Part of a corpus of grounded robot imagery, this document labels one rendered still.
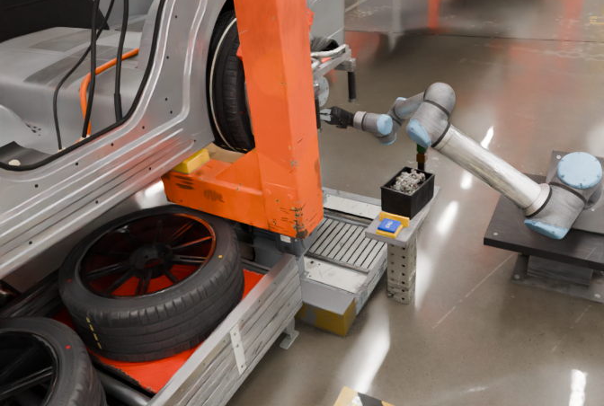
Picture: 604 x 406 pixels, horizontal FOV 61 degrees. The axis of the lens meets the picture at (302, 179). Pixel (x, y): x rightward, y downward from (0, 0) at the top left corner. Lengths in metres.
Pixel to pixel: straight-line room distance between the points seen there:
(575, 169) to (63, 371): 1.87
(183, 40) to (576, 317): 1.92
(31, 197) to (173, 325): 0.60
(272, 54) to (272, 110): 0.19
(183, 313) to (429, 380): 0.94
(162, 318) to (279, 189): 0.57
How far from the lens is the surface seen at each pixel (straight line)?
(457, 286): 2.48
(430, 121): 1.98
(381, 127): 2.42
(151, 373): 1.91
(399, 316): 2.32
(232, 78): 2.12
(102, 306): 1.85
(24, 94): 2.59
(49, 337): 1.83
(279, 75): 1.59
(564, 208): 2.16
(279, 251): 2.31
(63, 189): 1.72
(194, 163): 2.10
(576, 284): 2.57
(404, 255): 2.20
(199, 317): 1.85
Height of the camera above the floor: 1.65
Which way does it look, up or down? 30 degrees down
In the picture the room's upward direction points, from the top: 6 degrees counter-clockwise
